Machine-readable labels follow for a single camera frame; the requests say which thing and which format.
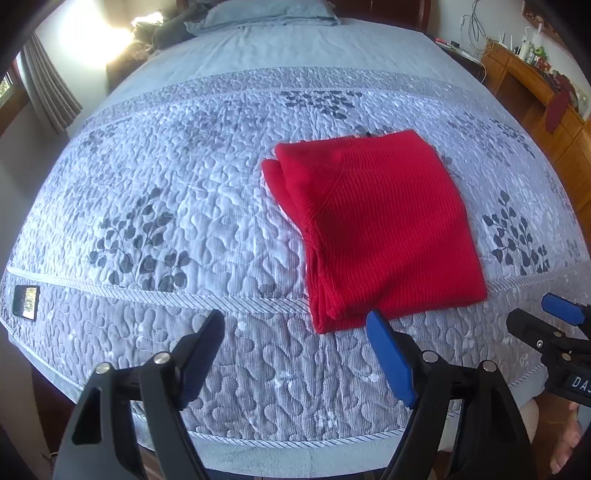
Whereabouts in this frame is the grey curtain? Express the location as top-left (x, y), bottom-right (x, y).
top-left (16, 33), bottom-right (82, 136)

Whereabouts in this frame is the person right hand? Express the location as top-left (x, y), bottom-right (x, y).
top-left (550, 402), bottom-right (590, 475)

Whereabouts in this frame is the red knit sweater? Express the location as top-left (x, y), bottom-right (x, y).
top-left (262, 130), bottom-right (487, 334)

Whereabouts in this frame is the blue grey pillow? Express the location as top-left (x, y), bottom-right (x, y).
top-left (184, 1), bottom-right (341, 36)

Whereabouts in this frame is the dark wooden headboard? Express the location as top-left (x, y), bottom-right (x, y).
top-left (329, 0), bottom-right (432, 33)

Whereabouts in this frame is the dark bedside table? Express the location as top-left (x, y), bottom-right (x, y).
top-left (431, 36), bottom-right (487, 83)

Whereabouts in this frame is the dark clothes pile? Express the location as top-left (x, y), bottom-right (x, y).
top-left (131, 1), bottom-right (212, 50)

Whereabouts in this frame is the wooden dresser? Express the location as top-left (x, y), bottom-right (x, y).
top-left (479, 41), bottom-right (591, 218)

